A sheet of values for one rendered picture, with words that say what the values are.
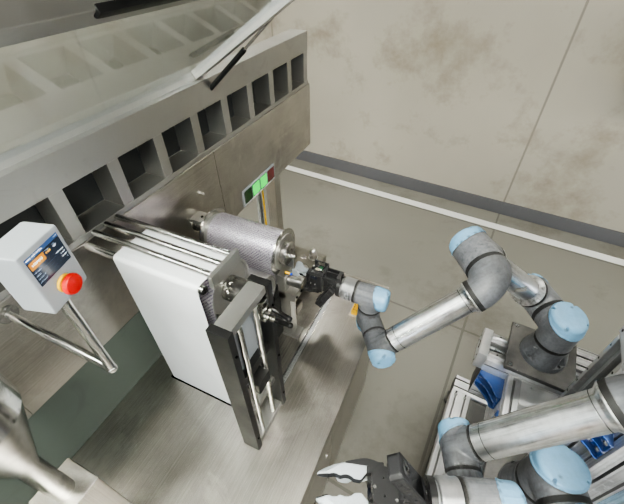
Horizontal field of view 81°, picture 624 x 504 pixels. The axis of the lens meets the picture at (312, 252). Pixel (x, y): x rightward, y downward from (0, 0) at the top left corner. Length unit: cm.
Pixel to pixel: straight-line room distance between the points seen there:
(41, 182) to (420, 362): 208
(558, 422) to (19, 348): 109
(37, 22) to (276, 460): 104
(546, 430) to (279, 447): 67
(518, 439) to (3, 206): 108
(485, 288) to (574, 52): 241
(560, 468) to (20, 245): 114
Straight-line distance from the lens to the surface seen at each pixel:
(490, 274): 109
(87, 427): 130
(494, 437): 90
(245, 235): 110
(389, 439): 216
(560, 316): 143
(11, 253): 55
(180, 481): 119
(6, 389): 70
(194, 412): 125
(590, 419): 86
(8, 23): 40
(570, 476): 114
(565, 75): 331
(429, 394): 231
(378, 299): 114
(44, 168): 92
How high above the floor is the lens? 199
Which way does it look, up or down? 42 degrees down
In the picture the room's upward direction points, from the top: 1 degrees counter-clockwise
